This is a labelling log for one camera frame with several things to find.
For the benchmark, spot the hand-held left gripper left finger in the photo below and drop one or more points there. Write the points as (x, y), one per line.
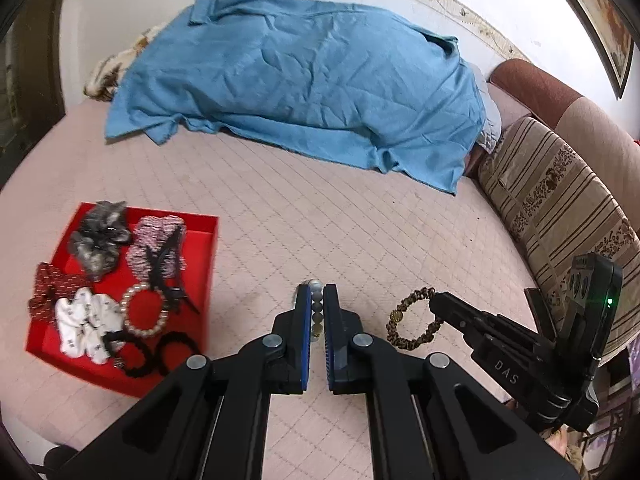
(302, 350)

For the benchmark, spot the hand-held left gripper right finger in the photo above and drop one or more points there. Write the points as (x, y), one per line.
(329, 355)

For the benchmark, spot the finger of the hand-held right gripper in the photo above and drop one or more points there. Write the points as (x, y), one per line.
(457, 317)

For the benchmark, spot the leopard-print scrunchie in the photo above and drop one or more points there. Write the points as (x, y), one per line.
(400, 340)

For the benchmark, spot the red box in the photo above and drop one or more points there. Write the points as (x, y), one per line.
(200, 245)

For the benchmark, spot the white cherry-print scrunchie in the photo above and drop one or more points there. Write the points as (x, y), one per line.
(82, 322)

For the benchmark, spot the red dotted bow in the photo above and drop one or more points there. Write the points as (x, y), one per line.
(50, 290)

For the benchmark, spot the black scrunchie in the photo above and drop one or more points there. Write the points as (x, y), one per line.
(132, 372)
(192, 347)

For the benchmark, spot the pink quilted bed sheet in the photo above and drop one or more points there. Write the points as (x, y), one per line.
(300, 220)

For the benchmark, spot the black hair claw clip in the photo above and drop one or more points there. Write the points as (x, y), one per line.
(167, 265)

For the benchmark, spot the striped floral pillow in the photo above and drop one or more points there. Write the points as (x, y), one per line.
(560, 190)

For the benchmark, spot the pink white knit scrunchie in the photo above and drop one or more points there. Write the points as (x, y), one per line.
(150, 232)

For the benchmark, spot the grey white quilt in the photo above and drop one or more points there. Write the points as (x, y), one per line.
(491, 125)

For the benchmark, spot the grey fluffy scrunchie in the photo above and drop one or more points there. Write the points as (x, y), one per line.
(97, 240)

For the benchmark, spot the brown pillow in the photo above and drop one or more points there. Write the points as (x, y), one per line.
(540, 90)

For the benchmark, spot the blue blanket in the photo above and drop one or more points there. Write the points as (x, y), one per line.
(300, 85)

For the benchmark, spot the beige floral blanket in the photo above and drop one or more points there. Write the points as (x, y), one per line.
(112, 72)

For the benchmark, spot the wooden glass-panel door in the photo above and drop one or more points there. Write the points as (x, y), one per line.
(30, 85)

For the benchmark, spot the framed wall picture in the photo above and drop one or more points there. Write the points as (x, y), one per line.
(607, 20)

